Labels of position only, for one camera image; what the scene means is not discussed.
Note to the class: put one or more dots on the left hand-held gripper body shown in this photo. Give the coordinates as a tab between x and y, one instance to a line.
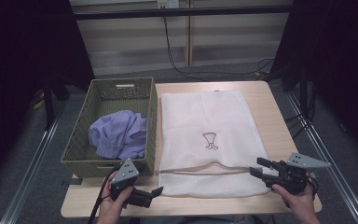
125	175

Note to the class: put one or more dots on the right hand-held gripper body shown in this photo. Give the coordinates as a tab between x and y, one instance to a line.
292	177

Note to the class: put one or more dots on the purple garment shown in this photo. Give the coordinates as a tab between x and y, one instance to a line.
118	133

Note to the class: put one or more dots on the white mesh laundry bag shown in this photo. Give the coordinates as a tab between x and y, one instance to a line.
199	115

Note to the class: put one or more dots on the green woven basket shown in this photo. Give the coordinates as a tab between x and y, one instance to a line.
118	93

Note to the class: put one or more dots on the person's right hand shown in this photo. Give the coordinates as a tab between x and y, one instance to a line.
301	203

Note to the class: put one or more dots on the person's left hand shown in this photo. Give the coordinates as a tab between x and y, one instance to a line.
110	208

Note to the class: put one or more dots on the black metal stand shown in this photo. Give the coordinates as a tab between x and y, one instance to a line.
48	105

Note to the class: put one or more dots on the yellow floor object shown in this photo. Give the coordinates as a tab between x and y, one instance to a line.
38	101

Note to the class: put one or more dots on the dark curtain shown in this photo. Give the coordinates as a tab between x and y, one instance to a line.
18	62
341	62

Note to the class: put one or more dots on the black horizontal metal bar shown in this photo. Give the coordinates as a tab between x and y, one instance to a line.
183	12

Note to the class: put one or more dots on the metal floor rail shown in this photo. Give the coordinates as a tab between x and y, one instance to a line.
332	161
28	177

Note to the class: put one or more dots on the white wall outlet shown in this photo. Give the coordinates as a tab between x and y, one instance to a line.
167	3

